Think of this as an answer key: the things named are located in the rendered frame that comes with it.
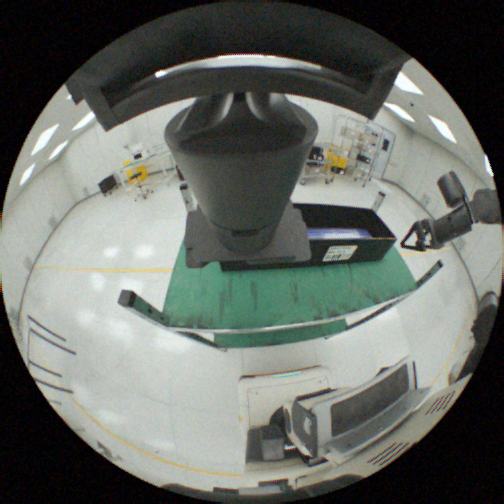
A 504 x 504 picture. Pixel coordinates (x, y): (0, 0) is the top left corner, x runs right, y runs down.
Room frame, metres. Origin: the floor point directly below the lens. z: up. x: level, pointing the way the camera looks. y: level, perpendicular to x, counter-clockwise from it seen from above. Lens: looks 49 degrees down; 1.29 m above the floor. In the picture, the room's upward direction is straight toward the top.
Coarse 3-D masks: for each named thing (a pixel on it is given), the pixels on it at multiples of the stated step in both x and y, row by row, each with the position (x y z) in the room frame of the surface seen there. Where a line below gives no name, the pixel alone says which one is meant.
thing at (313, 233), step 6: (312, 228) 0.36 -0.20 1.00; (318, 228) 0.36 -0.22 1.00; (324, 228) 0.36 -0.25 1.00; (330, 228) 0.36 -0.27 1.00; (312, 234) 0.33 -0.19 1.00; (318, 234) 0.33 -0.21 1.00; (324, 234) 0.33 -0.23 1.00; (330, 234) 0.33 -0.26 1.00; (336, 234) 0.33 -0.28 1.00; (342, 234) 0.33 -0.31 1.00; (348, 234) 0.33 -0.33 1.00; (354, 234) 0.33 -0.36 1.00; (360, 234) 0.34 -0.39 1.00; (366, 234) 0.34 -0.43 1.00
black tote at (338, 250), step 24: (312, 216) 0.40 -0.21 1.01; (336, 216) 0.41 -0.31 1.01; (360, 216) 0.42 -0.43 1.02; (312, 240) 0.23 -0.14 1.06; (336, 240) 0.24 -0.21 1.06; (360, 240) 0.24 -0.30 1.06; (384, 240) 0.25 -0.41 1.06; (240, 264) 0.22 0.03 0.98; (264, 264) 0.23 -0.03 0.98; (288, 264) 0.23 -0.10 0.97; (312, 264) 0.23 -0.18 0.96
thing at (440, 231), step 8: (448, 216) 0.13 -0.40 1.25; (424, 224) 0.16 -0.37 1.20; (432, 224) 0.15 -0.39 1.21; (440, 224) 0.13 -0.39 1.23; (448, 224) 0.11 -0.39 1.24; (432, 232) 0.13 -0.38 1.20; (440, 232) 0.12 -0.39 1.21; (448, 232) 0.10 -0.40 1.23; (432, 240) 0.12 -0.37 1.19; (440, 240) 0.11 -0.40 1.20; (448, 240) 0.10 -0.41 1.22; (432, 248) 0.11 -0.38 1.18
